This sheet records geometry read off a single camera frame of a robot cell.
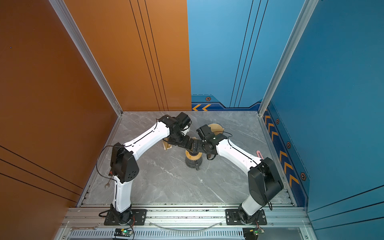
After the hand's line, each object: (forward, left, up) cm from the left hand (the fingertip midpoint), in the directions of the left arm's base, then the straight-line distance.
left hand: (185, 144), depth 87 cm
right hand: (-2, -8, -2) cm, 9 cm away
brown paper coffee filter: (+8, -18, +5) cm, 21 cm away
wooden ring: (-7, -5, -2) cm, 9 cm away
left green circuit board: (-41, +28, -14) cm, 52 cm away
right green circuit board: (-41, -33, -13) cm, 54 cm away
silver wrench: (-19, +44, -13) cm, 50 cm away
